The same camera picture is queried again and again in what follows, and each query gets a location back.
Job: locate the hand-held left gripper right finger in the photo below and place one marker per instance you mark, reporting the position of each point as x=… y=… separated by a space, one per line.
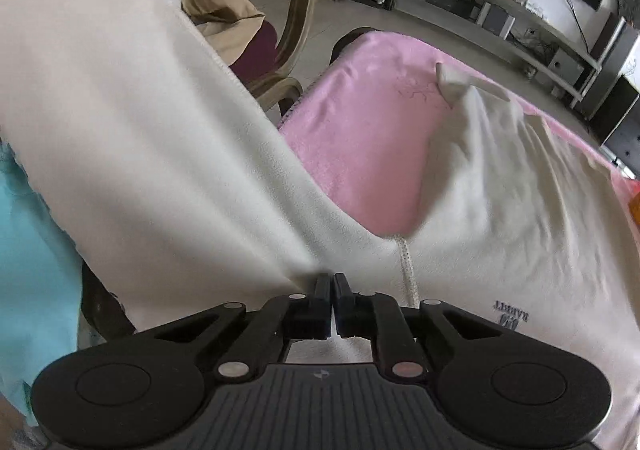
x=345 y=310

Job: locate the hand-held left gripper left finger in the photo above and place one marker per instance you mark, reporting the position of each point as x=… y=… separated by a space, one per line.
x=320 y=305

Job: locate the beige sweatshirt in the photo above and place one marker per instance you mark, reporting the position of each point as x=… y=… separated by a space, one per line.
x=150 y=155

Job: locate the pink printed blanket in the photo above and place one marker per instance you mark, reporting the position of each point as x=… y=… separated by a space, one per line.
x=360 y=140

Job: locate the light blue t-shirt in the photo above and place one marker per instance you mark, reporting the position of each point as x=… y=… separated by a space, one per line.
x=35 y=280

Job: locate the tan garment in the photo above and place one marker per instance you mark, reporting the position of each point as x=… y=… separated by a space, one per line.
x=220 y=15

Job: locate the orange juice bottle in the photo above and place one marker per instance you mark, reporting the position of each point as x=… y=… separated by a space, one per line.
x=636 y=210

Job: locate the small silver speaker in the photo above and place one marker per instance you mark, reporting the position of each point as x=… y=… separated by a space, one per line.
x=495 y=20

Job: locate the grey subwoofer box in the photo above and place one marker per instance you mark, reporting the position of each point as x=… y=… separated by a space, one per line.
x=565 y=65

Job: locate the grey television stand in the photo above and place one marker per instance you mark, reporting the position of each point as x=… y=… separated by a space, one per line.
x=500 y=10

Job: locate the grey drawer cabinet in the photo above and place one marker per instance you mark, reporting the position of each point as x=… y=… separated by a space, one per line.
x=625 y=115

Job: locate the maroon chair with gold frame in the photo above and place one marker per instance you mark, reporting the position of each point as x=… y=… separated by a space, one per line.
x=260 y=48

